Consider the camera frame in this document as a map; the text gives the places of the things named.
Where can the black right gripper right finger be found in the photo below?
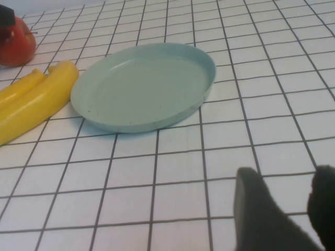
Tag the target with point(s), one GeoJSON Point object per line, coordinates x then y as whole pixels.
{"type": "Point", "coordinates": [324, 204]}

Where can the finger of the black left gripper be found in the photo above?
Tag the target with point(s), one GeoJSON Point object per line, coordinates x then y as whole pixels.
{"type": "Point", "coordinates": [6, 17]}

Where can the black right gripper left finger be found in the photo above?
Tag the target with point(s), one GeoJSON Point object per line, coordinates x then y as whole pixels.
{"type": "Point", "coordinates": [256, 222]}

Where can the dark red apple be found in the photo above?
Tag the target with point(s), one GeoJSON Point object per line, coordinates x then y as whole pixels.
{"type": "Point", "coordinates": [18, 47]}

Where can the yellow banana with thin stem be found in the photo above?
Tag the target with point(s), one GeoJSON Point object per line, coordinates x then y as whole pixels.
{"type": "Point", "coordinates": [18, 89]}

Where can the yellow banana with green end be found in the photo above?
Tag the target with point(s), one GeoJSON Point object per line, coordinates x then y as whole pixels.
{"type": "Point", "coordinates": [34, 107]}

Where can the pale blue-green round plate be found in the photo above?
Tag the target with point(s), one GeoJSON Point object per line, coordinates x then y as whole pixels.
{"type": "Point", "coordinates": [144, 91]}

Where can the white grid-pattern tablecloth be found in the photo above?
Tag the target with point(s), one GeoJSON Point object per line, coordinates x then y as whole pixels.
{"type": "Point", "coordinates": [157, 183]}

